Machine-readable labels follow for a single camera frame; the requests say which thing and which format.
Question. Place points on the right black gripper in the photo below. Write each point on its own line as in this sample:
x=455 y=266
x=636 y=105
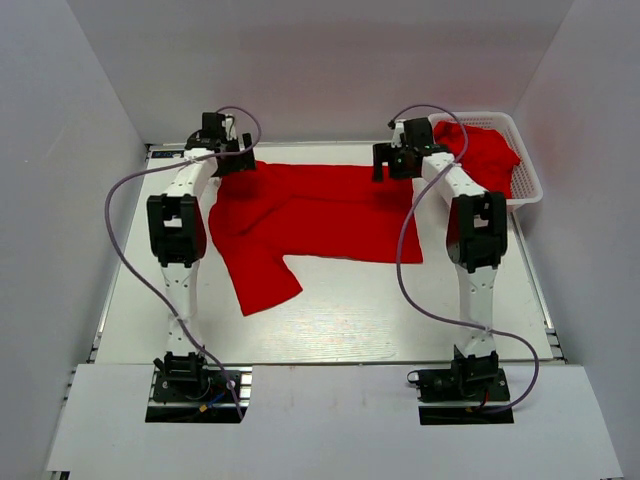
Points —
x=383 y=152

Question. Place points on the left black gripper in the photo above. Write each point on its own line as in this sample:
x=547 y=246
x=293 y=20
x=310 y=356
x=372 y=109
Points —
x=240 y=162

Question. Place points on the red t shirt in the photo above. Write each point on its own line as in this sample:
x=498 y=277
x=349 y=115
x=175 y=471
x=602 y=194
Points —
x=263 y=215

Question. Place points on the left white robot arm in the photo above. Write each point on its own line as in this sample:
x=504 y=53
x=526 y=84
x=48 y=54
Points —
x=177 y=230

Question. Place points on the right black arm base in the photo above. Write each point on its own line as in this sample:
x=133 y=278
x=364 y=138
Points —
x=469 y=392

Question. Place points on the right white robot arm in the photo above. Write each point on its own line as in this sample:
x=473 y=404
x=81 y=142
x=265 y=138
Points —
x=476 y=237

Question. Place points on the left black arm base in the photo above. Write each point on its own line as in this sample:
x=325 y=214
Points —
x=187 y=389

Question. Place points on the red shirts in basket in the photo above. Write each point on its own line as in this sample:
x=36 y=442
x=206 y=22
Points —
x=488 y=160

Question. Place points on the blue table label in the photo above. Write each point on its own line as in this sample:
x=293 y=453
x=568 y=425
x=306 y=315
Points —
x=166 y=154

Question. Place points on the white plastic basket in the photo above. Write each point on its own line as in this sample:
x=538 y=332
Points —
x=525 y=185

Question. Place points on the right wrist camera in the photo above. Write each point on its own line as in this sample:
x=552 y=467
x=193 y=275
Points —
x=397 y=128

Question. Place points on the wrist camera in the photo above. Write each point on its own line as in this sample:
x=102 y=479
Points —
x=217 y=126
x=397 y=128

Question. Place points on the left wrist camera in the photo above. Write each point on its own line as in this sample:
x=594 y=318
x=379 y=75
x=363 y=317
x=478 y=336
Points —
x=217 y=126

